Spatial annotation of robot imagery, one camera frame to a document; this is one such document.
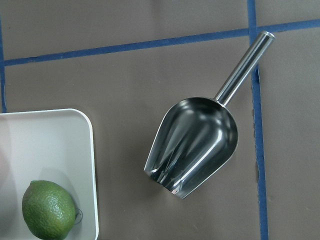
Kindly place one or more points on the green lime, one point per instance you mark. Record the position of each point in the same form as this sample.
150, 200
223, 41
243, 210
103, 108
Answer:
48, 210

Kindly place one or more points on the white square tray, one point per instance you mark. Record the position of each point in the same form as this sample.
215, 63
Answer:
53, 145

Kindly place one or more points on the stainless steel ice scoop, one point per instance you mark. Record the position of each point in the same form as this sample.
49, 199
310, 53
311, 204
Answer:
198, 135

